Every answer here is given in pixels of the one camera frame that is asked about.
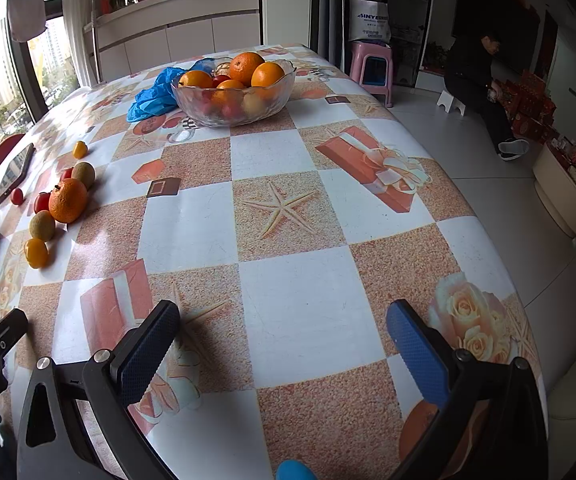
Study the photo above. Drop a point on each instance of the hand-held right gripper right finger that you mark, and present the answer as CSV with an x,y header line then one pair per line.
x,y
418,355

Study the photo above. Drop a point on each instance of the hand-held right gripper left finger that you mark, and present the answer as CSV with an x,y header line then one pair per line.
x,y
148,355

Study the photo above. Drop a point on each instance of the yellow cherry tomato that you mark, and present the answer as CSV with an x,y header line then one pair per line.
x,y
79,148
36,252

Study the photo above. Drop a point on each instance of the bumpy tangerine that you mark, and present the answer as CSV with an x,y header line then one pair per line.
x,y
68,201

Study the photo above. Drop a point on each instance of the checkered printed tablecloth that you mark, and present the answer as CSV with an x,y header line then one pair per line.
x,y
288,300

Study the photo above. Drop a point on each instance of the black smartphone red case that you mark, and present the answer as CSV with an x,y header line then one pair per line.
x,y
15,172

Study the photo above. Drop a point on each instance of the red chair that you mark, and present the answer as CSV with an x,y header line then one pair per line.
x,y
2,151

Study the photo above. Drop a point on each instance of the round white stand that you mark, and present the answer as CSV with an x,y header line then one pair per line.
x,y
558,195

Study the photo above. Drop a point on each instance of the clear glass bowl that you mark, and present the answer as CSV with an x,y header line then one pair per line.
x,y
188,105

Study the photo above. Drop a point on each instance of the small white stool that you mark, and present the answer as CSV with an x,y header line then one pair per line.
x,y
450,102

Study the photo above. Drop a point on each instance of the crumpled blue plastic bag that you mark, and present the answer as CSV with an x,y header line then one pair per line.
x,y
153,97

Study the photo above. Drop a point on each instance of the stack of red gift boxes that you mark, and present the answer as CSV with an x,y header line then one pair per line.
x,y
530,105

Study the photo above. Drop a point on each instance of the large orange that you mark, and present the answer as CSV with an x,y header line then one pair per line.
x,y
268,75
247,64
195,79
230,87

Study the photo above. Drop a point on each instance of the pink plastic stool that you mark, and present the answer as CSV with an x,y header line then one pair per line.
x,y
370,52

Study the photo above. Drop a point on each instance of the white hanging cloth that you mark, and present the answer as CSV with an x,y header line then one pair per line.
x,y
27,15

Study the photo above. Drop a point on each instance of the white cabinet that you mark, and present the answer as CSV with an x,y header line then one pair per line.
x,y
188,35

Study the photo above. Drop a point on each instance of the white printed bag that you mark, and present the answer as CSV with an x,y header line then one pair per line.
x,y
369,20

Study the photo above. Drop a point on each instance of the dark display cabinet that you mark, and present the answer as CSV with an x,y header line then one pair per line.
x,y
408,10

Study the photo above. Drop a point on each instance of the grey curtain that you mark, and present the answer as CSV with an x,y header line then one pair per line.
x,y
325,5

